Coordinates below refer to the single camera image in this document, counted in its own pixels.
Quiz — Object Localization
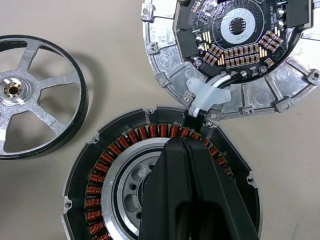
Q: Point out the silver spoked rotor black rim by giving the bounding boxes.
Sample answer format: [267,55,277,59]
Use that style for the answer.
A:
[0,34,90,161]

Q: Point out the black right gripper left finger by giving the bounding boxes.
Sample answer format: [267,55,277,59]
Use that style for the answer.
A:
[138,138,201,240]

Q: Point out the silver lid with circuit board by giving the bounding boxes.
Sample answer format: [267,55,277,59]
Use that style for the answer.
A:
[141,0,320,123]

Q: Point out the white motor cable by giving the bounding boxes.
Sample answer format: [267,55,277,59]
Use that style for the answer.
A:
[189,74,235,118]

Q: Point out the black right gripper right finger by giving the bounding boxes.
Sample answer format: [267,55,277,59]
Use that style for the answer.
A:
[183,137,260,240]

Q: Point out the black motor housing copper coils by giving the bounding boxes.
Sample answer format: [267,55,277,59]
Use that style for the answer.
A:
[60,104,262,240]

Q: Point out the translucent cable clamp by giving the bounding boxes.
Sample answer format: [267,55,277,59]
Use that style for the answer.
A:
[184,77,232,113]

